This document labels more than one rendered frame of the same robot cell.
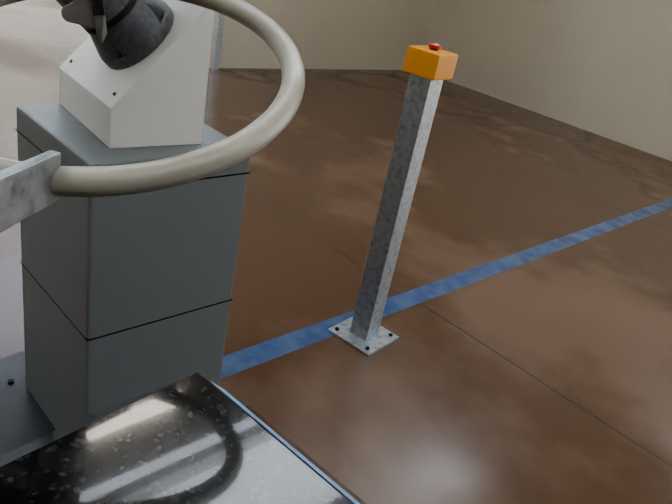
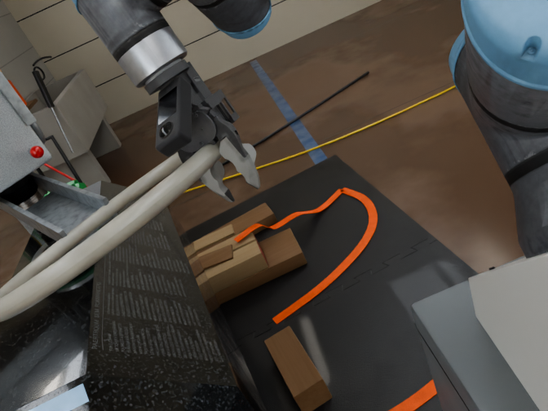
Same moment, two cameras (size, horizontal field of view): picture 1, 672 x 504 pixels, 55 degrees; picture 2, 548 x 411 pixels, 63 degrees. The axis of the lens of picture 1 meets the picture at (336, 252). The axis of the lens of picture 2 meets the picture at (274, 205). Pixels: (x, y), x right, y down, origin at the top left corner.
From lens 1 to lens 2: 1.50 m
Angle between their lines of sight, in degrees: 111
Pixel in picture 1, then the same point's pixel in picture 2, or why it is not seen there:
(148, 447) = (63, 350)
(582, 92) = not seen: outside the picture
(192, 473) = (40, 365)
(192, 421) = (61, 368)
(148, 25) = (528, 216)
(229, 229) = not seen: outside the picture
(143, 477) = (52, 347)
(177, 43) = (512, 272)
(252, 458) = (26, 391)
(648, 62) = not seen: outside the picture
